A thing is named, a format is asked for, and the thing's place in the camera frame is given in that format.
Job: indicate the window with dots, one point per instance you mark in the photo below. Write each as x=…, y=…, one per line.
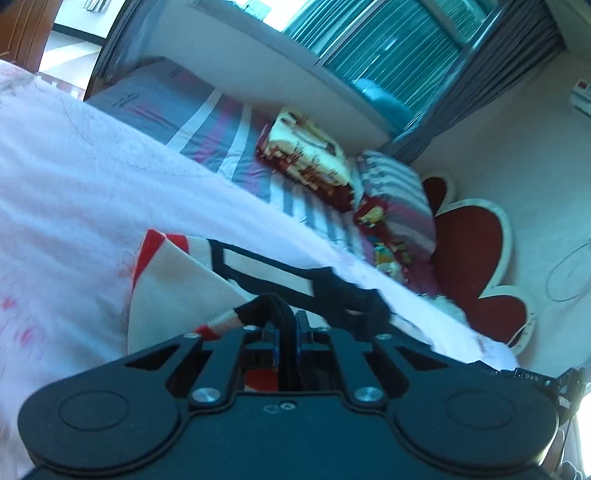
x=392, y=50

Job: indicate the white floral bed sheet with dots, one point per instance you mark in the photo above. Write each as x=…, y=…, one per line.
x=92, y=184

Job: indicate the brown wooden door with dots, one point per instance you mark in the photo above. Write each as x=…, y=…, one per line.
x=23, y=27

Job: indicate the teal round object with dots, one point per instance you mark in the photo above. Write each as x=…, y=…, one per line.
x=383, y=99

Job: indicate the grey striped bed sheet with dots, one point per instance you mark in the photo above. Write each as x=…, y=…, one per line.
x=152, y=97

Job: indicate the white air conditioner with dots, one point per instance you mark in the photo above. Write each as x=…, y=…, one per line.
x=582, y=94

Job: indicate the striped knit sweater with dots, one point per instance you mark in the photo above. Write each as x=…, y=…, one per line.
x=184, y=286

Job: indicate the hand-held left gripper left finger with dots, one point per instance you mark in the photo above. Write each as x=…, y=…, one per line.
x=275, y=344

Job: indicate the red printed pillow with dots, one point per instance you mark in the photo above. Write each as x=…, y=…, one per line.
x=374, y=217

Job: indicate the folded printed blanket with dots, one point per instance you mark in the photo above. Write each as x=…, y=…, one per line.
x=304, y=152

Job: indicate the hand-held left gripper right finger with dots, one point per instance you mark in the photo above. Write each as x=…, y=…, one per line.
x=299, y=344

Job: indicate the striped pillow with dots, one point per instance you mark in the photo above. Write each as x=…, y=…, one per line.
x=397, y=194

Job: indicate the red scalloped headboard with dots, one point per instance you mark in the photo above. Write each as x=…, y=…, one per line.
x=471, y=249

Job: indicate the grey curtain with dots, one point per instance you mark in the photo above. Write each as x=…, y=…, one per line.
x=120, y=41
x=498, y=69

